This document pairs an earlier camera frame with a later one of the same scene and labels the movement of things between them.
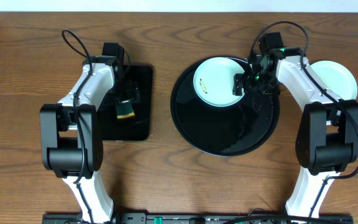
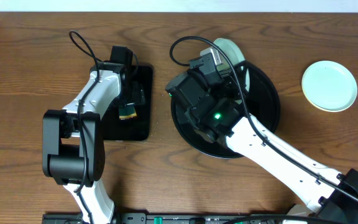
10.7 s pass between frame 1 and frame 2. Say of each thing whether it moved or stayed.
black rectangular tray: stayed
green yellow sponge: stayed
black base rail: stayed
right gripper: moved
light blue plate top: moved
